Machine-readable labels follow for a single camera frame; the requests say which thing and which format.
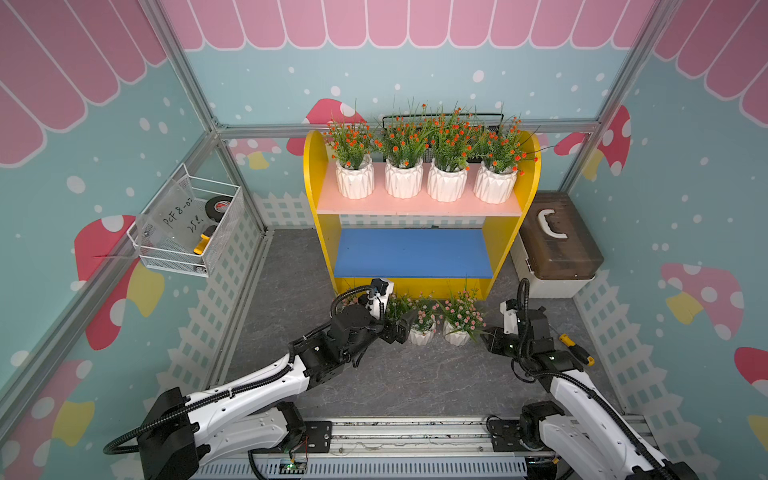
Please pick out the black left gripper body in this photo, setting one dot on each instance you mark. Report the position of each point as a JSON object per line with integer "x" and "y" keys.
{"x": 389, "y": 335}

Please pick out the small green circuit board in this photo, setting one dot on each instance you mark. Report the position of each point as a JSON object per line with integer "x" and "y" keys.
{"x": 292, "y": 467}

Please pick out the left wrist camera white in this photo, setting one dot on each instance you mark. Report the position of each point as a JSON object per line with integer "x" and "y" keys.
{"x": 378, "y": 297}

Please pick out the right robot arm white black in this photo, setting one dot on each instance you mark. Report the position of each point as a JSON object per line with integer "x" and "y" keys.
{"x": 577, "y": 423}

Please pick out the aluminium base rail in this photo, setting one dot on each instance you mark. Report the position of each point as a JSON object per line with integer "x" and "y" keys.
{"x": 401, "y": 448}

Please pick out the yellow handled tool in basket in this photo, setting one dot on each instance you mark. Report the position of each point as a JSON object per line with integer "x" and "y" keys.
{"x": 205, "y": 238}

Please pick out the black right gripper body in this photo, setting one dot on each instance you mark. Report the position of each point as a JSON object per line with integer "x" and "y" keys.
{"x": 503, "y": 344}

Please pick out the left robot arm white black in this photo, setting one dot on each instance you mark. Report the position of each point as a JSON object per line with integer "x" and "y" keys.
{"x": 181, "y": 432}

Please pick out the brown lid storage box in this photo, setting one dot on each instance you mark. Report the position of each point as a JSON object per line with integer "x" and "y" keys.
{"x": 554, "y": 249}

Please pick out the white wire wall basket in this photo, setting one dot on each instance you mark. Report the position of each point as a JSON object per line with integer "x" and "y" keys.
{"x": 168, "y": 229}

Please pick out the black wire mesh basket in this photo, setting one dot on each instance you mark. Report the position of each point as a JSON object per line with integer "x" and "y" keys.
{"x": 478, "y": 119}

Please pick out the pink flower pot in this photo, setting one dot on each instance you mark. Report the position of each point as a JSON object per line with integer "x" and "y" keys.
{"x": 398, "y": 307}
{"x": 425, "y": 324}
{"x": 461, "y": 318}

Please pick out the orange flower pot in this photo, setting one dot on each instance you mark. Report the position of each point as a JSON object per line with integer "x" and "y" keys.
{"x": 403, "y": 143}
{"x": 351, "y": 146}
{"x": 501, "y": 150}
{"x": 451, "y": 138}

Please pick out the yellow rack pink blue shelves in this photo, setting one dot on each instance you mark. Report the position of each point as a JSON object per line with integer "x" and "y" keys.
{"x": 439, "y": 261}

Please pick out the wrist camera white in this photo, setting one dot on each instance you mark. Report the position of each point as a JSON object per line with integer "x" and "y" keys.
{"x": 509, "y": 309}
{"x": 378, "y": 297}

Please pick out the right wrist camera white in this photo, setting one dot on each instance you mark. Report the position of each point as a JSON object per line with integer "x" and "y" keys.
{"x": 509, "y": 309}

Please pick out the black tape roll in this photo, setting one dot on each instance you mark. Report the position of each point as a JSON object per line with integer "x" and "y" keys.
{"x": 217, "y": 206}

